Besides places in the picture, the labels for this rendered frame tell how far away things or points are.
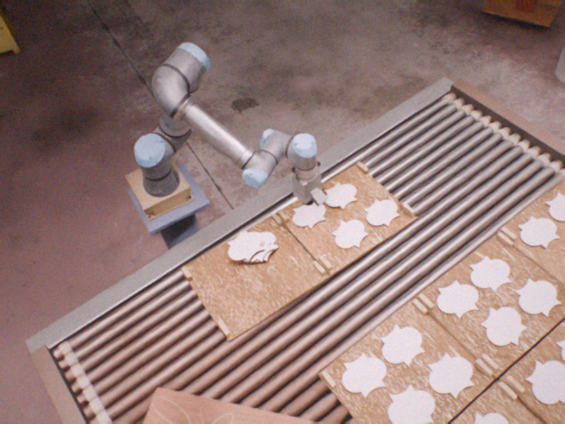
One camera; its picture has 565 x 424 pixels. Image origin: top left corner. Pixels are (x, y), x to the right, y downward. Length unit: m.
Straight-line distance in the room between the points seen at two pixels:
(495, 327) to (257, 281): 0.80
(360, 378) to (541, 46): 3.37
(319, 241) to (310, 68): 2.40
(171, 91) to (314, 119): 2.17
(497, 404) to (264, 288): 0.82
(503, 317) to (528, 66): 2.77
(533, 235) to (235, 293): 1.08
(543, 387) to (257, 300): 0.92
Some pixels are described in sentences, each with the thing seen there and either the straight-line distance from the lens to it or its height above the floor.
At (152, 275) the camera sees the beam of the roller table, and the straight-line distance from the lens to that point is 2.08.
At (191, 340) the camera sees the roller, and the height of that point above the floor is 0.92.
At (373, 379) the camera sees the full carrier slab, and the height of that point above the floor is 0.95.
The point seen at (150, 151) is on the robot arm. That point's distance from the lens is 2.10.
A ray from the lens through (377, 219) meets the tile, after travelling 2.08.
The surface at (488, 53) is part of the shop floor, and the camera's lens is 4.48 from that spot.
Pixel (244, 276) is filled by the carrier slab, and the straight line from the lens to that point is 1.97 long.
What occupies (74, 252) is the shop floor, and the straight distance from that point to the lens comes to 3.48.
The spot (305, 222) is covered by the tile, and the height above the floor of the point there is 0.95.
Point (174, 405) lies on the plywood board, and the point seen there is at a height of 1.04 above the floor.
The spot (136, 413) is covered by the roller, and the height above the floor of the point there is 0.92.
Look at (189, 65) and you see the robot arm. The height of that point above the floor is 1.55.
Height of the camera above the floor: 2.61
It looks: 52 degrees down
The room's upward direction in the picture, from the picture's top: 7 degrees counter-clockwise
